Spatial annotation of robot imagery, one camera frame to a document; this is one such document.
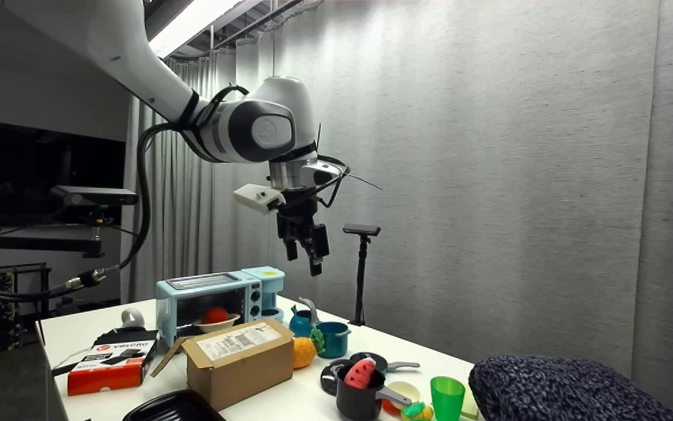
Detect red watermelon slice toy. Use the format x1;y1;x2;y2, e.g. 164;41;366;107
342;354;380;392

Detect black equipment rack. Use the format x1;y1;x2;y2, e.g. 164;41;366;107
0;262;54;357

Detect light blue toy microwave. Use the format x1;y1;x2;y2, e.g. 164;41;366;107
155;264;287;354

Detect red toy in microwave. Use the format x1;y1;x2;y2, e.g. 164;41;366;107
199;303;233;326

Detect black round pan with lid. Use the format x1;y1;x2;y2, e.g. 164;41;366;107
317;357;348;398

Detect small white object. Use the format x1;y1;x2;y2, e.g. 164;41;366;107
120;306;148;330

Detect ceiling light strip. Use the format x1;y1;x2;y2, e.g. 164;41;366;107
148;0;246;60

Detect teal toy pot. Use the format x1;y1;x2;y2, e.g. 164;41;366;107
309;321;353;361

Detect black camera tripod stand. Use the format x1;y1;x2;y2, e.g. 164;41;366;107
342;222;384;327

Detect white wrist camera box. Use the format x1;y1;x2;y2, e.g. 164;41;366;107
232;183;285;216

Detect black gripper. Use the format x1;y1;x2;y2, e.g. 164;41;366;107
274;186;331;278

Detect green plastic cup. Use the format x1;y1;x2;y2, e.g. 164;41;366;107
427;375;467;421

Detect brown cardboard box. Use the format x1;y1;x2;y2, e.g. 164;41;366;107
148;315;297;415

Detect dark blue speckled cushion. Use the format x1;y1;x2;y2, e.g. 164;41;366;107
467;354;673;421

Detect black plate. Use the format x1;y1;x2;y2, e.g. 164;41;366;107
122;389;230;421

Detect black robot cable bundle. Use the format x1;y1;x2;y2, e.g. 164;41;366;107
0;81;252;306

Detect black wall monitor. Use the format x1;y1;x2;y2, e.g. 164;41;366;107
0;116;129;234

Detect small dark frying pan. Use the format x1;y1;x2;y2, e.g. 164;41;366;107
346;348;426;377

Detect orange pineapple plushie green leaves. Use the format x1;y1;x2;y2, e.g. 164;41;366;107
289;335;320;371

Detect black boom bar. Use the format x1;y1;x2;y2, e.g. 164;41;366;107
0;232;109;267

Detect red and black box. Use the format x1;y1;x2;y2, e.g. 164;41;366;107
65;338;156;398

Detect teal kettle grey handle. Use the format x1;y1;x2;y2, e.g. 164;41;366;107
287;298;322;338

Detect yellow-green toy plate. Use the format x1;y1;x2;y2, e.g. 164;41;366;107
400;398;436;421

